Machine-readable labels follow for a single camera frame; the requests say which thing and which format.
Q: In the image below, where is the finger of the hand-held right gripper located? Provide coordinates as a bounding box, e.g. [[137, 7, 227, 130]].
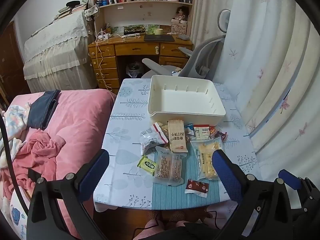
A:
[[278, 169, 316, 200]]

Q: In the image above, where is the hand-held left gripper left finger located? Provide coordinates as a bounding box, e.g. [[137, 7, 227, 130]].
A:
[[27, 149, 110, 240]]

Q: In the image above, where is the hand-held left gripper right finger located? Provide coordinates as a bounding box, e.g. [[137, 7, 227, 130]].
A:
[[212, 149, 295, 240]]

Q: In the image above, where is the clear yellow puff packet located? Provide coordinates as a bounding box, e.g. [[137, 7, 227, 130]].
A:
[[190, 139, 224, 182]]

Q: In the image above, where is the dark red floral packet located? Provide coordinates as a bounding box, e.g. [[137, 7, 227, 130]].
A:
[[184, 179, 209, 198]]

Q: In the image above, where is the dark brown red packet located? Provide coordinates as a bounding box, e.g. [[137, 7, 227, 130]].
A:
[[209, 127, 228, 142]]

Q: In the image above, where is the white red-edged snack packet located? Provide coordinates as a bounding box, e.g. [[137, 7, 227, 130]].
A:
[[194, 124, 210, 140]]

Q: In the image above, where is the small green snack packet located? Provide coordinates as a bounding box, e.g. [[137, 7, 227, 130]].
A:
[[137, 155, 158, 177]]

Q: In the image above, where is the clear brown wafer packet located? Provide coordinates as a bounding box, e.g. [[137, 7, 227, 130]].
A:
[[152, 146, 187, 186]]

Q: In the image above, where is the blue snack packet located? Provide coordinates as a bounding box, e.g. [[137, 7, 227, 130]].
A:
[[184, 123, 196, 138]]

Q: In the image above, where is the beige cracker packet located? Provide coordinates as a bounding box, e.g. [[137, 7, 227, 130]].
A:
[[167, 119, 188, 153]]

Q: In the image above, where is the grey white snack packet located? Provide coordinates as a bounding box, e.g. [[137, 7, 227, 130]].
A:
[[139, 122, 168, 155]]

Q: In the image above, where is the clear walnut date packet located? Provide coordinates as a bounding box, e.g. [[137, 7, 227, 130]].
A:
[[159, 122, 169, 140]]

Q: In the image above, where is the white plastic storage bin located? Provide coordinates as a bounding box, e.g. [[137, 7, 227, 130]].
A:
[[147, 74, 227, 127]]

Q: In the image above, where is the leaf print tablecloth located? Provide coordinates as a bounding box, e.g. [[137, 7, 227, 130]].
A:
[[93, 78, 258, 212]]

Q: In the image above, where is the pink blanket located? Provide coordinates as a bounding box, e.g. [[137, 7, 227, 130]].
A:
[[0, 89, 117, 240]]

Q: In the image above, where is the pink crumpled towel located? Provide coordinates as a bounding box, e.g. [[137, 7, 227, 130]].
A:
[[12, 130, 67, 180]]

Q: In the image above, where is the dark blue cloth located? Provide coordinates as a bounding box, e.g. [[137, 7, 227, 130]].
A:
[[27, 89, 61, 130]]

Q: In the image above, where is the white blue printed cloth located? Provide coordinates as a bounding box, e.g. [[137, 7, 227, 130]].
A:
[[0, 187, 30, 240]]

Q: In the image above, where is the white floral cloth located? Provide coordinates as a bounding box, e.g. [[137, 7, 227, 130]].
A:
[[0, 104, 32, 168]]

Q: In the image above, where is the black bagged waste bin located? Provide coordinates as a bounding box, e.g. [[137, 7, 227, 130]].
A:
[[126, 61, 145, 79]]

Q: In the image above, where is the white lace cover cloth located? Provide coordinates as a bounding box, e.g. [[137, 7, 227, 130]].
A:
[[23, 11, 98, 93]]

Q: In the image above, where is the grey office chair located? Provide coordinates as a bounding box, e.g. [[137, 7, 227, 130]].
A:
[[141, 9, 232, 79]]

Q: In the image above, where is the white floral curtain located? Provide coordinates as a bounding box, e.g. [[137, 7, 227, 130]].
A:
[[192, 0, 320, 180]]

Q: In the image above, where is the wooden desk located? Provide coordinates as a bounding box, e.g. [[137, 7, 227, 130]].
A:
[[88, 34, 194, 94]]

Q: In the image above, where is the brown wooden door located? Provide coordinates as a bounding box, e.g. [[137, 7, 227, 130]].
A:
[[0, 21, 32, 105]]

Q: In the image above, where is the black printed box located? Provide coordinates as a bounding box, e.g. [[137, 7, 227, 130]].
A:
[[123, 26, 146, 35]]

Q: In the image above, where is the black laptop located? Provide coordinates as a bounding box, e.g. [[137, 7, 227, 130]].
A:
[[144, 34, 175, 42]]

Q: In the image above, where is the stack of books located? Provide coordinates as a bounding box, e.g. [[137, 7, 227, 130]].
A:
[[54, 1, 87, 21]]

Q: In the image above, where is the doll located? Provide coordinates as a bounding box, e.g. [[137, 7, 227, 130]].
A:
[[175, 6, 188, 22]]

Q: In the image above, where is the wooden bookshelf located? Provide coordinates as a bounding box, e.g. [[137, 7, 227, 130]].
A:
[[91, 0, 196, 35]]

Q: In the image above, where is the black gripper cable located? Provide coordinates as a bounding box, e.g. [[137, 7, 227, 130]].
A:
[[0, 116, 28, 213]]

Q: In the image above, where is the white power cable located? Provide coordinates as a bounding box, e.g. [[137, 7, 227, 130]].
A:
[[95, 31, 113, 90]]

